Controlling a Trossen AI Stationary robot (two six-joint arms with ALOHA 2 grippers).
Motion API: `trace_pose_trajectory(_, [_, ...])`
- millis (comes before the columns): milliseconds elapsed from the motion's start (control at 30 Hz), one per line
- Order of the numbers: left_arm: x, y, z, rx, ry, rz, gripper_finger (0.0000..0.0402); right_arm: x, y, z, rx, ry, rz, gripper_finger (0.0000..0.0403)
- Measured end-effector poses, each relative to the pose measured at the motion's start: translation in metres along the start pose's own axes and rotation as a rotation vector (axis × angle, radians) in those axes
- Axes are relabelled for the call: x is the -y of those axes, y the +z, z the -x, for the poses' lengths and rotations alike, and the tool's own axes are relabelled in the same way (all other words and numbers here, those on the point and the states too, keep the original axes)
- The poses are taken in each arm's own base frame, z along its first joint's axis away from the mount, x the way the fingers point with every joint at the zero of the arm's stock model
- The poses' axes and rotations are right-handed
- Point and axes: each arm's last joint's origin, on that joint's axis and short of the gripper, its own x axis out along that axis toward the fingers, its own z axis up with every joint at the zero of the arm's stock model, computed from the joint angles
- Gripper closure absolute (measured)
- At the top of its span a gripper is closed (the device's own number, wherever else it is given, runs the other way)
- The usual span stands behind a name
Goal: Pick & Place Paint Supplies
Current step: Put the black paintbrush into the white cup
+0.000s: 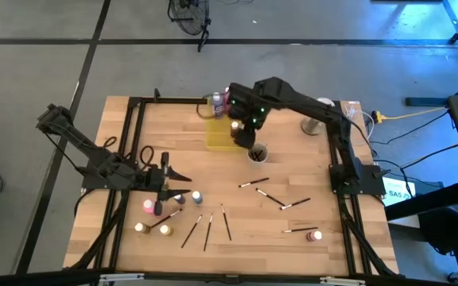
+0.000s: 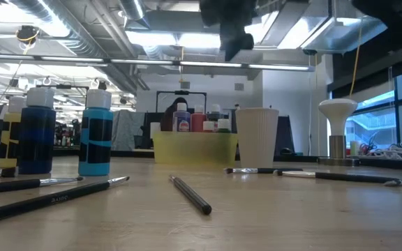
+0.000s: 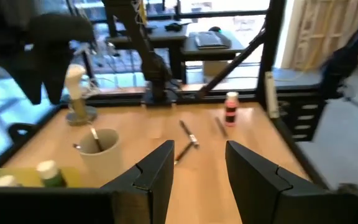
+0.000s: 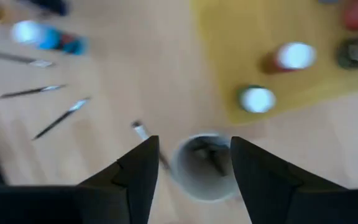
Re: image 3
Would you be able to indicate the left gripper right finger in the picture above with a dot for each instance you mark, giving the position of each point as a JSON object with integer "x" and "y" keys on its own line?
{"x": 253, "y": 180}

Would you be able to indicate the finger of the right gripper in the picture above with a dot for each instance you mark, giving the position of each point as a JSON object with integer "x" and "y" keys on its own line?
{"x": 57, "y": 77}
{"x": 33, "y": 84}

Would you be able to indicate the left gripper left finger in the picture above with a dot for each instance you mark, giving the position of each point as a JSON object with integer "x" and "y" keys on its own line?
{"x": 154, "y": 174}

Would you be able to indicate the black brush dark fluffy head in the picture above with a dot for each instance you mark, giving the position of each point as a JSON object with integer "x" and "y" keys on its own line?
{"x": 76, "y": 146}

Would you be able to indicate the small green paint bottle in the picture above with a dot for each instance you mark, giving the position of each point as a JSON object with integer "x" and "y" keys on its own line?
{"x": 54, "y": 180}

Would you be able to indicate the small red striped paint bottle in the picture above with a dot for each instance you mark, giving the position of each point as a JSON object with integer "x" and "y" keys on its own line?
{"x": 5, "y": 182}
{"x": 230, "y": 109}

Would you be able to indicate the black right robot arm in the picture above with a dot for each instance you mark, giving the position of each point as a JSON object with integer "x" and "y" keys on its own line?
{"x": 154, "y": 68}

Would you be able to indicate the white mushroom table lamp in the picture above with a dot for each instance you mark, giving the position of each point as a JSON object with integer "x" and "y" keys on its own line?
{"x": 75, "y": 77}

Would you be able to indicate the white ribbed paper cup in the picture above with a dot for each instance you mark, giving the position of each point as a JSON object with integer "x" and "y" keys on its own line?
{"x": 101, "y": 168}

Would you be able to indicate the black computer tower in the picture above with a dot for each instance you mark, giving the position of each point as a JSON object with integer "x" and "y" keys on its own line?
{"x": 286, "y": 112}

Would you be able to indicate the white power strip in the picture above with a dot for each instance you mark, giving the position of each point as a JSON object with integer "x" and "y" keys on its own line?
{"x": 271, "y": 96}

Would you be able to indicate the yellow plastic bin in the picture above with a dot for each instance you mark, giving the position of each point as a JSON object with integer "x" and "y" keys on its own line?
{"x": 26, "y": 177}

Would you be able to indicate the black office desk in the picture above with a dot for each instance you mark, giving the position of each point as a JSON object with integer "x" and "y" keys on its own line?
{"x": 166, "y": 35}

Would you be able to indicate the grey laptop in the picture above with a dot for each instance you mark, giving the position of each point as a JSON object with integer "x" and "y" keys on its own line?
{"x": 210, "y": 40}

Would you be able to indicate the wooden pallet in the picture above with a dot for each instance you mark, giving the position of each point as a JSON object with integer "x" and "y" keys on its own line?
{"x": 315, "y": 34}

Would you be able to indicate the black frame hook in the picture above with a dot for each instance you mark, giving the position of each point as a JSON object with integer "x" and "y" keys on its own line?
{"x": 17, "y": 126}

